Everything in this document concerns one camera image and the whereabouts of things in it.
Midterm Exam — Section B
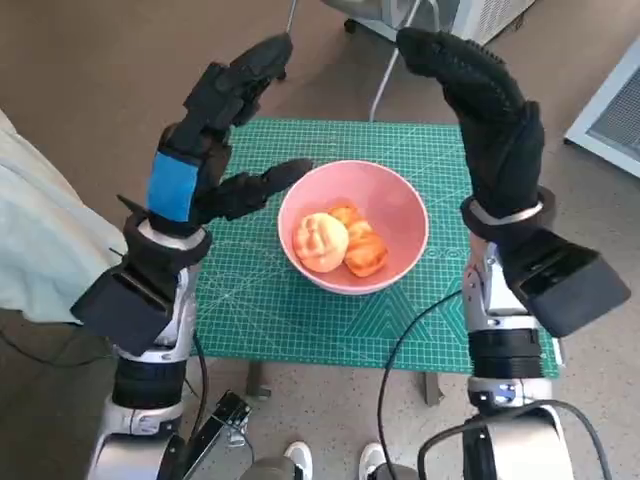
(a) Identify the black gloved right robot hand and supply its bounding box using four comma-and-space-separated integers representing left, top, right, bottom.
395, 27, 546, 219

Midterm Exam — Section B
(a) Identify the black left robot hand blue tape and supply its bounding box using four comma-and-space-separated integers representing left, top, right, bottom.
144, 33, 315, 239

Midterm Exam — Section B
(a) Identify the pink bowl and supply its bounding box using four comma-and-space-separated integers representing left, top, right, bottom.
277, 159, 430, 296

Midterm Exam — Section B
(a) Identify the round scored toy bread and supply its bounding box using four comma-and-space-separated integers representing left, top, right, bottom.
292, 211, 350, 274

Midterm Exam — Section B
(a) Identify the long braided toy bread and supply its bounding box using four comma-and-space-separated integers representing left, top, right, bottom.
327, 203, 390, 278

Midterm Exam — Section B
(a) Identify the white framed mesh unit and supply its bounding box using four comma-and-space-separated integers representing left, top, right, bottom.
563, 49, 640, 179

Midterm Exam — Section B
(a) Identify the white mesh cabinet on castors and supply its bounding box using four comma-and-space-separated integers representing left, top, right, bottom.
344, 0, 534, 49

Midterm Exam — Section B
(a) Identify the person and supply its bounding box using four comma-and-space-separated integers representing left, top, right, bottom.
0, 107, 131, 321

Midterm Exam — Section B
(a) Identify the green cutting mat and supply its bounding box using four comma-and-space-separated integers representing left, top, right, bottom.
192, 117, 561, 376

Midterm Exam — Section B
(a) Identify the grey table leg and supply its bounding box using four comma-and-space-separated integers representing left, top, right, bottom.
423, 372, 445, 405
245, 362, 271, 399

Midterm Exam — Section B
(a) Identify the white shoe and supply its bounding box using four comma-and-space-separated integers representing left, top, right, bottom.
283, 440, 314, 480
358, 441, 390, 480

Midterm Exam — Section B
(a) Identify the person's leg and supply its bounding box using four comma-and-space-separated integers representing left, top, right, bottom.
374, 462, 416, 480
244, 455, 301, 480

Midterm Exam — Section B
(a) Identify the silver metal frame chair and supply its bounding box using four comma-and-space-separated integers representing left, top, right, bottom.
279, 0, 441, 121

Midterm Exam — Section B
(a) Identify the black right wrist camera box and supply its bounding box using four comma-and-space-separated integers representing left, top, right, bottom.
499, 229, 631, 339

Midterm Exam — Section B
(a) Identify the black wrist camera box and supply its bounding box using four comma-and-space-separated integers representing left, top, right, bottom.
69, 259, 184, 357
499, 229, 631, 339

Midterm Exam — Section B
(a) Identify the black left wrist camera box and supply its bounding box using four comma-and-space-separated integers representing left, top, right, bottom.
69, 259, 184, 357

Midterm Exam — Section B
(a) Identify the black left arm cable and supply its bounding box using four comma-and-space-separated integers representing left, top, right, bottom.
187, 333, 209, 441

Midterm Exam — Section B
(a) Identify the thin black cable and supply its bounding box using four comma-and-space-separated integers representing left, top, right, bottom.
377, 289, 464, 480

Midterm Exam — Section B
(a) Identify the thick black cable loop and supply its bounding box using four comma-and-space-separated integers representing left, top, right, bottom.
417, 399, 614, 480

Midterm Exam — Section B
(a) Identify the black metal bar with bracket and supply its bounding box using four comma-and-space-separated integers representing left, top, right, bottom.
182, 389, 251, 480

